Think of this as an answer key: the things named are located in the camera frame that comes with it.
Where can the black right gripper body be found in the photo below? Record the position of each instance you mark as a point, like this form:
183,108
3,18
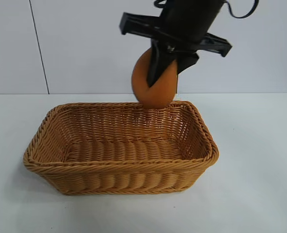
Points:
187,21

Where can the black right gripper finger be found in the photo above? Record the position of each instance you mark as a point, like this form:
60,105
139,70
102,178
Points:
159,63
187,61

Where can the brown bread bun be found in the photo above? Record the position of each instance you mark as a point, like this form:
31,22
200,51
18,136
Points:
155,97

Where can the woven wicker basket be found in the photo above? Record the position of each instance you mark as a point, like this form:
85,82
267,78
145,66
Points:
124,174

